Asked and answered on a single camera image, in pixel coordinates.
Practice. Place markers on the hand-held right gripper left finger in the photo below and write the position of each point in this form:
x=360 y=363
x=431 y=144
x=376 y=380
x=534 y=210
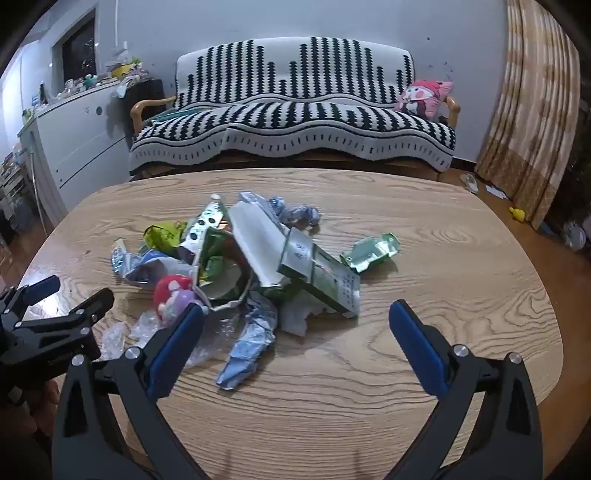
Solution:
x=175 y=353

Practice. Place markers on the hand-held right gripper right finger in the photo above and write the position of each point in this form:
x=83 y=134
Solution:
x=418 y=350

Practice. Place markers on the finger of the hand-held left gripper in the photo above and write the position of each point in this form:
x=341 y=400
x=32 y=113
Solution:
x=42 y=288
x=87 y=308

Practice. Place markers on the yellow-green snack bag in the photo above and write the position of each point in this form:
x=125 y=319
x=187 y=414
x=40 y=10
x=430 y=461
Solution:
x=161 y=234

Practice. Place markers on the white and green packet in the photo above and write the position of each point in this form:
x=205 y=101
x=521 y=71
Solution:
x=332 y=286

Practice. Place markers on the person's left hand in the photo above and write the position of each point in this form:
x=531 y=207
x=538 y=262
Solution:
x=44 y=401

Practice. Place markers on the clear plastic wrap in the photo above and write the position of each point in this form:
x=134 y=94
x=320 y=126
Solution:
x=115 y=337

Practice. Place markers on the red and pink toy figure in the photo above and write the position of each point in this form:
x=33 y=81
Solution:
x=171 y=290

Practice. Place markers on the blue and white packet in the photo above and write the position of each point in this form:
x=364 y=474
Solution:
x=138 y=270

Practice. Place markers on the long blue-white wrapper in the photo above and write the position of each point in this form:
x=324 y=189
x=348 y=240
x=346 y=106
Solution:
x=247 y=346

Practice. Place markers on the green printed bag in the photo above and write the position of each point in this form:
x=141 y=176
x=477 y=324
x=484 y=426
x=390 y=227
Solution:
x=217 y=267

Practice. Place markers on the cluttered storage rack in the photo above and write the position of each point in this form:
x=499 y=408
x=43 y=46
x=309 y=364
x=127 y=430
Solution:
x=11 y=184

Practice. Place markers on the green foil wrapper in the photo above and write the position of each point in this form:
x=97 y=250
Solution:
x=369 y=254

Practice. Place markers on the torn white paper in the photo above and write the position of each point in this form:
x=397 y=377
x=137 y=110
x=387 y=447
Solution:
x=295 y=318

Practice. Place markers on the silver spotted wrapper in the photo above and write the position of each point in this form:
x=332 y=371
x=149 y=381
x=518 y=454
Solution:
x=205 y=221

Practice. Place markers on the white long carton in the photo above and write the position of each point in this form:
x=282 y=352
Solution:
x=258 y=240

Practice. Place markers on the white cabinet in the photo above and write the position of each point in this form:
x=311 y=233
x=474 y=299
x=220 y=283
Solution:
x=78 y=134

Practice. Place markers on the yellow toy duck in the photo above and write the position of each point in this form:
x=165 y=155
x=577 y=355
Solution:
x=518 y=214

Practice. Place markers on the white slipper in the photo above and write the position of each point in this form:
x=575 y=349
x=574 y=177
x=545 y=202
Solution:
x=470 y=182

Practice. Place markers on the small blue item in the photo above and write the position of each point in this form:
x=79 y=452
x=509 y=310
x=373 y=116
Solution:
x=547 y=229

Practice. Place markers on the white paper sheet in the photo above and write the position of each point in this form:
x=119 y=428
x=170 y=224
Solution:
x=495 y=190

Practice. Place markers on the teal flat item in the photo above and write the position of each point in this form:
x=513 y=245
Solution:
x=171 y=116

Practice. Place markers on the wooden sofa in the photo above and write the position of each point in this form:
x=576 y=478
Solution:
x=147 y=105

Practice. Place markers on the clutter of small bottles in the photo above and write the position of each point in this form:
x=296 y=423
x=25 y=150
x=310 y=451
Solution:
x=120 y=69

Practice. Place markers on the dark framed window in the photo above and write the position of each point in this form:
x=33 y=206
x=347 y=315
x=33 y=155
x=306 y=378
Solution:
x=78 y=50

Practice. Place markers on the pink cushion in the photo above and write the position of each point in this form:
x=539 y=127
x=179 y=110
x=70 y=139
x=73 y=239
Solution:
x=425 y=97

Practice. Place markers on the beige patterned curtain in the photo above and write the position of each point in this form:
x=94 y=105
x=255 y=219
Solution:
x=531 y=115

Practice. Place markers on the black and white striped blanket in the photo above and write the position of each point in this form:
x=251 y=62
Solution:
x=300 y=115

